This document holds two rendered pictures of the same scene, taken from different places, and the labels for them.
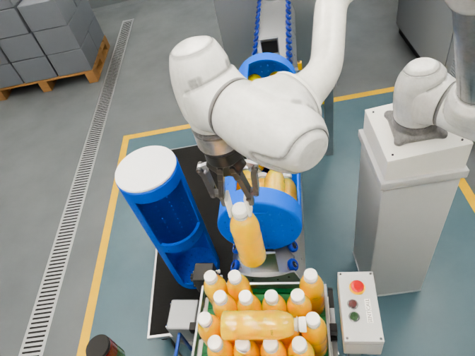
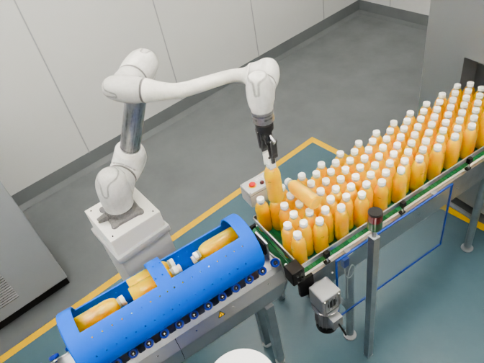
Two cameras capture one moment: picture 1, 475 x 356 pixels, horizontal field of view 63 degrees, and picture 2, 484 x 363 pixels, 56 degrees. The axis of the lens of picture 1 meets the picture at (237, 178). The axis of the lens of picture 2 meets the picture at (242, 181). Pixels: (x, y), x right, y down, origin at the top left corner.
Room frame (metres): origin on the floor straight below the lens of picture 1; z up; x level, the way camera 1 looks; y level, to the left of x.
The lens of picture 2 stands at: (1.65, 1.09, 2.72)
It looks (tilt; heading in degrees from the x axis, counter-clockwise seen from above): 42 degrees down; 230
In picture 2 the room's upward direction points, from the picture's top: 12 degrees counter-clockwise
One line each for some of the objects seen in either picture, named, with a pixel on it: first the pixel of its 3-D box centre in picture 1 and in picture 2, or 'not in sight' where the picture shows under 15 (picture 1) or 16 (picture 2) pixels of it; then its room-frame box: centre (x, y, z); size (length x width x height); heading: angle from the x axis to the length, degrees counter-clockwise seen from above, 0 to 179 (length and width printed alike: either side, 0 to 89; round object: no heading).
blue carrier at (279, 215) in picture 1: (263, 140); (166, 289); (1.18, -0.14, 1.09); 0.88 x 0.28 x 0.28; 164
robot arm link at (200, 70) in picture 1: (208, 86); (260, 89); (0.56, 0.01, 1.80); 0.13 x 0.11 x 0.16; 30
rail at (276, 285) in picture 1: (262, 285); (275, 241); (0.62, 0.01, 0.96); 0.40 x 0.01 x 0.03; 74
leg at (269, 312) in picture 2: not in sight; (274, 334); (0.78, 0.04, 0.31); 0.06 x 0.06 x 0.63; 74
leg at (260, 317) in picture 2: not in sight; (261, 317); (0.75, -0.09, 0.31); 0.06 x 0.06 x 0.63; 74
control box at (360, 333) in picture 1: (358, 311); (261, 187); (0.42, -0.23, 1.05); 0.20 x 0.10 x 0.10; 164
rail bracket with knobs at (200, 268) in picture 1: (207, 278); (294, 272); (0.71, 0.20, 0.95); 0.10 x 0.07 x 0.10; 74
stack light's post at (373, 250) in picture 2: not in sight; (370, 304); (0.43, 0.44, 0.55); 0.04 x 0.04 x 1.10; 74
